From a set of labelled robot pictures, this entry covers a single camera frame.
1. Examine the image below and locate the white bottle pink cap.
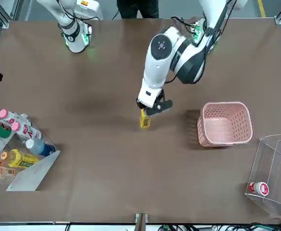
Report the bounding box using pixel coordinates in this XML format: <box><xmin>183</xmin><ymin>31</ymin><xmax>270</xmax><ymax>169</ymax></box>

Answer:
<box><xmin>12</xmin><ymin>121</ymin><xmax>43</xmax><ymax>140</ymax></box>
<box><xmin>0</xmin><ymin>109</ymin><xmax>30</xmax><ymax>126</ymax></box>

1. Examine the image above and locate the clear acrylic shelf rack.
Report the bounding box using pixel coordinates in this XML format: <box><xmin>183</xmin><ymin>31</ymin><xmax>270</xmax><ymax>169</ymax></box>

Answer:
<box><xmin>244</xmin><ymin>133</ymin><xmax>281</xmax><ymax>218</ymax></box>

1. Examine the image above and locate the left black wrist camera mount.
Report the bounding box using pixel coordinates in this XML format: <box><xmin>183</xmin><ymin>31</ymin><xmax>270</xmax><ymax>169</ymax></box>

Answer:
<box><xmin>144</xmin><ymin>89</ymin><xmax>174</xmax><ymax>116</ymax></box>

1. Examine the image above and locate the pink plastic basket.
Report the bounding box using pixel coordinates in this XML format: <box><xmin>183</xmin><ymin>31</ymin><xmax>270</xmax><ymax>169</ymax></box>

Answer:
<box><xmin>197</xmin><ymin>101</ymin><xmax>254</xmax><ymax>147</ymax></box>

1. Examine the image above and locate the blue water bottle white cap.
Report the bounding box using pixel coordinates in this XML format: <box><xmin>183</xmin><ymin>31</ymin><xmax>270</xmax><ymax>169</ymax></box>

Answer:
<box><xmin>25</xmin><ymin>139</ymin><xmax>57</xmax><ymax>157</ymax></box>

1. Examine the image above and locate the aluminium frame rail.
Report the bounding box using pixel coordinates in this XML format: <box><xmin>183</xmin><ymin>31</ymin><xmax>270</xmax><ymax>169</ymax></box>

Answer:
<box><xmin>0</xmin><ymin>0</ymin><xmax>20</xmax><ymax>29</ymax></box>

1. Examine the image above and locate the aluminium post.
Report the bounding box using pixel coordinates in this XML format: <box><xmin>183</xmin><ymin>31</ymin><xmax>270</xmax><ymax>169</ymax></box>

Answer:
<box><xmin>134</xmin><ymin>213</ymin><xmax>149</xmax><ymax>231</ymax></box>

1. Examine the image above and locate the yellow drink bottle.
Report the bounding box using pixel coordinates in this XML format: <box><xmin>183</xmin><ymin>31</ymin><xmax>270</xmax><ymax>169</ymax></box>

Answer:
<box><xmin>140</xmin><ymin>108</ymin><xmax>152</xmax><ymax>130</ymax></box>
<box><xmin>0</xmin><ymin>149</ymin><xmax>40</xmax><ymax>168</ymax></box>

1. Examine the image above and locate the small red white bottle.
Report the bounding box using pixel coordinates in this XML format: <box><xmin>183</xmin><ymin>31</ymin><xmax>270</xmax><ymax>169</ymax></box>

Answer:
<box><xmin>248</xmin><ymin>181</ymin><xmax>269</xmax><ymax>196</ymax></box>

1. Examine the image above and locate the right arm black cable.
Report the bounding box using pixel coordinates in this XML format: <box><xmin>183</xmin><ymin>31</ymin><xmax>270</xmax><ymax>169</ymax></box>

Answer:
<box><xmin>55</xmin><ymin>0</ymin><xmax>102</xmax><ymax>25</ymax></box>

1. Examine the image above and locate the clear acrylic drinks rack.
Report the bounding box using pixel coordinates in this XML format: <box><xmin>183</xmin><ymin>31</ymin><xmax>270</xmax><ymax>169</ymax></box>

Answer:
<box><xmin>0</xmin><ymin>113</ymin><xmax>61</xmax><ymax>192</ymax></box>

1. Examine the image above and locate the black cable bundle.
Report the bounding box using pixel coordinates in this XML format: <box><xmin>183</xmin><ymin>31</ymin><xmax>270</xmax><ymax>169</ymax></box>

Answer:
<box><xmin>159</xmin><ymin>218</ymin><xmax>281</xmax><ymax>231</ymax></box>

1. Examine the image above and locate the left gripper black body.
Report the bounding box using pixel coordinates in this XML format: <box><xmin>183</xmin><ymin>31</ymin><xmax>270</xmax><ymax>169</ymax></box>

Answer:
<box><xmin>136</xmin><ymin>97</ymin><xmax>146</xmax><ymax>111</ymax></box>

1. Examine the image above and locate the left base black cable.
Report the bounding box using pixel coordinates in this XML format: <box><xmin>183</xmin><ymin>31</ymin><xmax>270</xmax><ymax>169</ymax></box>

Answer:
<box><xmin>170</xmin><ymin>16</ymin><xmax>196</xmax><ymax>33</ymax></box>

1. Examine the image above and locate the person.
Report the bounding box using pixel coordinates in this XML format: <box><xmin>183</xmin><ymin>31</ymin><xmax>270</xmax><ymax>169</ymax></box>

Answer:
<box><xmin>116</xmin><ymin>0</ymin><xmax>160</xmax><ymax>19</ymax></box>

